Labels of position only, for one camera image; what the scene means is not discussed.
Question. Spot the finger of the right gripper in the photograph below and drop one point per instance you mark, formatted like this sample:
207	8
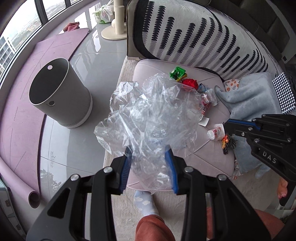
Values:
239	127

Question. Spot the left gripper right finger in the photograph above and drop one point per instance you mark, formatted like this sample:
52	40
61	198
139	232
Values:
176	165

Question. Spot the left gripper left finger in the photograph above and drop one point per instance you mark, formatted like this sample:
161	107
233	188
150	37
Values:
121	167

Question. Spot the clear plastic bag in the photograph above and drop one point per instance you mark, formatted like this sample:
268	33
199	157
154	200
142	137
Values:
161	113

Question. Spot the white plastic bottle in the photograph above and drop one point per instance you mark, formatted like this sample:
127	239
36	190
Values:
212	96

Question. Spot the grey round trash bin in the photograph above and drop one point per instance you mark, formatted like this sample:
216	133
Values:
59	93

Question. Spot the small red white wrapper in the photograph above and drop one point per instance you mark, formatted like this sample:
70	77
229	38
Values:
217	133

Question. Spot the light blue fleece blanket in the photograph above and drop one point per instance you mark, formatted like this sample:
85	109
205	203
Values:
254	97

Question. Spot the pink quilted ottoman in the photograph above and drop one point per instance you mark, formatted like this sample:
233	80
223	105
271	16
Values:
205	155

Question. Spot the small white medicine box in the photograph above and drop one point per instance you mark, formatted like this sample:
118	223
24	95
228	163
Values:
204	121

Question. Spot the left grey sock foot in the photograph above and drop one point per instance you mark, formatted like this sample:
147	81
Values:
144	201

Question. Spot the orange print pillow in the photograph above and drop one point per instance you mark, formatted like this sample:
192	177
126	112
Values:
231	85

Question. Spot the blue blister card package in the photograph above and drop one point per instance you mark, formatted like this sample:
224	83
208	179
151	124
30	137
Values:
202	88

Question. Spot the red knitted ball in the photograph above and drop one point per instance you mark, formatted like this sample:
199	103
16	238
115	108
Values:
191	83

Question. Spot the green snack wrapper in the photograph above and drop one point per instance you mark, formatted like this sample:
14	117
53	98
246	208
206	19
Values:
178	74

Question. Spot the patterned white black blanket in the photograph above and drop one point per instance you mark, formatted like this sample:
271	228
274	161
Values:
197	36

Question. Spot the pink yoga mat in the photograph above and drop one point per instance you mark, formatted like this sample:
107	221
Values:
21	122

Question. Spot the round white side table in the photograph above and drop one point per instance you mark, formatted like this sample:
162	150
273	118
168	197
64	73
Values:
118	29

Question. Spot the pink slippers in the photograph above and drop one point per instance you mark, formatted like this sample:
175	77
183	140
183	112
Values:
71	26

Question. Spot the white plastic shopping bag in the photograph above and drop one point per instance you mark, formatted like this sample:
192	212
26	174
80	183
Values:
104	14

